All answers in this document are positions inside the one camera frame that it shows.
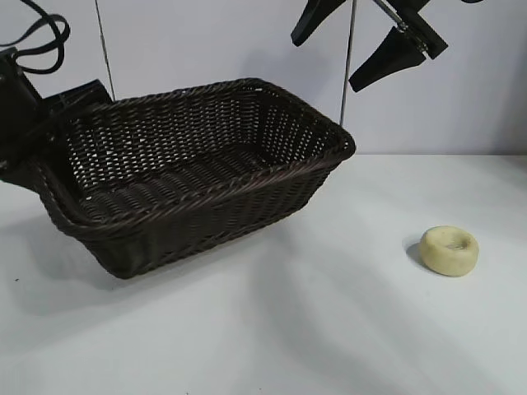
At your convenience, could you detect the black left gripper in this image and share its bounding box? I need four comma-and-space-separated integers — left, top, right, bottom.
0, 80, 113, 184

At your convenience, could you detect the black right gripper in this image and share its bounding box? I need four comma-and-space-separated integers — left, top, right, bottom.
290, 0, 449, 93

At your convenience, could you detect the dark brown woven wicker basket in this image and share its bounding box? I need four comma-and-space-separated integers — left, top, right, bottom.
30, 77, 356, 281

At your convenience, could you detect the pale yellow egg yolk pastry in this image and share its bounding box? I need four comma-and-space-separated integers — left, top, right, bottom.
418, 225, 481, 277

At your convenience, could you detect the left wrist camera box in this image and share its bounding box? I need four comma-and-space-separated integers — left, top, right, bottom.
0, 47, 42, 108

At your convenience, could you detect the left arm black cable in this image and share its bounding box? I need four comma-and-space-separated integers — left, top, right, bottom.
0, 0, 72, 76

